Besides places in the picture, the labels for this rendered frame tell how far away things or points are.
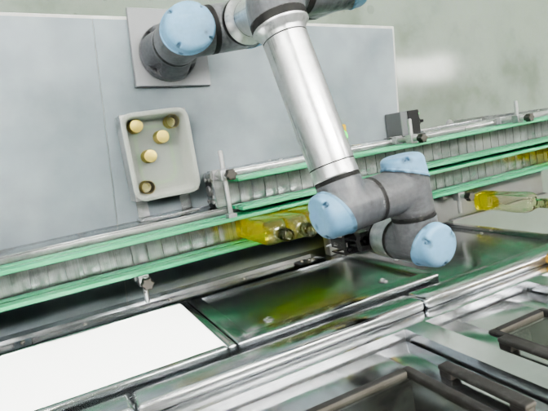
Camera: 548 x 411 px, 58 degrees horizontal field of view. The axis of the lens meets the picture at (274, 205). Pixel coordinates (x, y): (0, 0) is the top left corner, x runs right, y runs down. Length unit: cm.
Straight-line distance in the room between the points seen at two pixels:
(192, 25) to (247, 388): 79
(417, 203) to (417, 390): 29
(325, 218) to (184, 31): 62
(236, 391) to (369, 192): 37
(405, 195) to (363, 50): 97
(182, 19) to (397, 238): 69
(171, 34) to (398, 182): 64
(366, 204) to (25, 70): 93
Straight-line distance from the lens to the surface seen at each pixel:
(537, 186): 208
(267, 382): 81
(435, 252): 84
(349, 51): 169
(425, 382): 80
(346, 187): 76
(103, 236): 124
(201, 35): 120
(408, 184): 82
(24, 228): 136
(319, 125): 77
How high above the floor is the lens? 211
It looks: 64 degrees down
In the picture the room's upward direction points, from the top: 97 degrees clockwise
